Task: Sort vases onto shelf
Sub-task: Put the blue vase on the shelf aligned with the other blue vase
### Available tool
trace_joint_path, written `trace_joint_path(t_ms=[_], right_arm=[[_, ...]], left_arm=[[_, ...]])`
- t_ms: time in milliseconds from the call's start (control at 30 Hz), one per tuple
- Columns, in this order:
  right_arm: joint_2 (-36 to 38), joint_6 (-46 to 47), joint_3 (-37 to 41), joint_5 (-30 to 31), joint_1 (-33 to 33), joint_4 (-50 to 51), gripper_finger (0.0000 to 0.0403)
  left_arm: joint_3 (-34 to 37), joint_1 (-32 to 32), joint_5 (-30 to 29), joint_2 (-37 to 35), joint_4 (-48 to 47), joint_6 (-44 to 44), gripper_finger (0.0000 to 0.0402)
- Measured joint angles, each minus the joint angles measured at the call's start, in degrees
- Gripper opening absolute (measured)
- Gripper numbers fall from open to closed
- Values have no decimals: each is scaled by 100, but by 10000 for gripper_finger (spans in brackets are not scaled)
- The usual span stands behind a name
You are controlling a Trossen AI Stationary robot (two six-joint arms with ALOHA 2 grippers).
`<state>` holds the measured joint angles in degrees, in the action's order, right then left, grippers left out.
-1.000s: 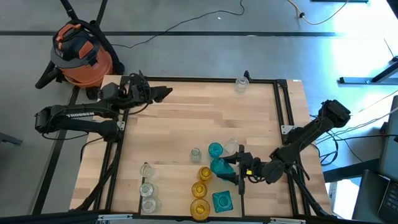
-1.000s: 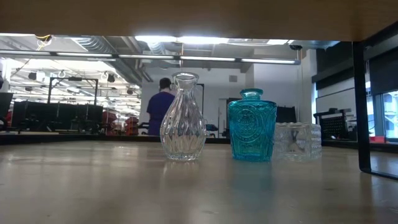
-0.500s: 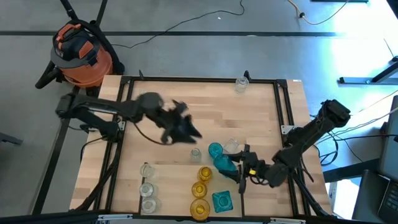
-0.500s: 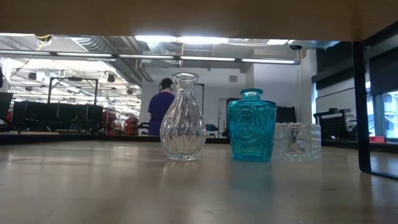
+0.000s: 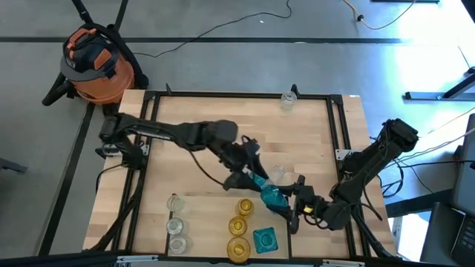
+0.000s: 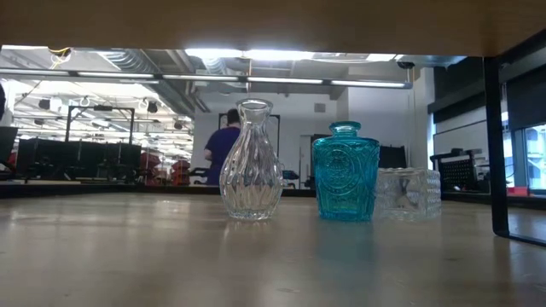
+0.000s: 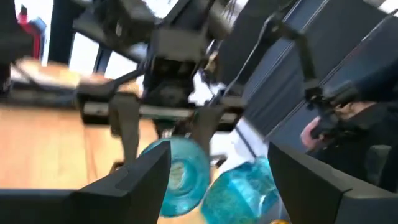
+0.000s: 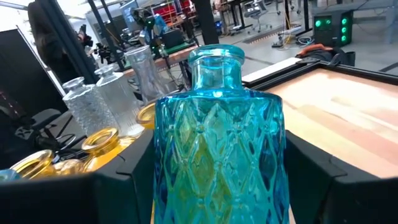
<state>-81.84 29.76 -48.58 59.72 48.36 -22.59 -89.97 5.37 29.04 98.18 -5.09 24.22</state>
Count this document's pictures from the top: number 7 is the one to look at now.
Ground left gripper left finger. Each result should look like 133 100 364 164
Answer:
0 140 172 224

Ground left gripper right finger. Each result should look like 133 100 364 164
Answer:
267 142 398 224

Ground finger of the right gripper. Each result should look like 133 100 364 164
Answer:
188 105 225 157
108 93 141 165

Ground teal medallion embossed glass vase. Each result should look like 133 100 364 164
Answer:
139 136 211 218

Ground person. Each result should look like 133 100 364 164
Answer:
300 101 398 191

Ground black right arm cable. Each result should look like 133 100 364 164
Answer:
223 14 320 97

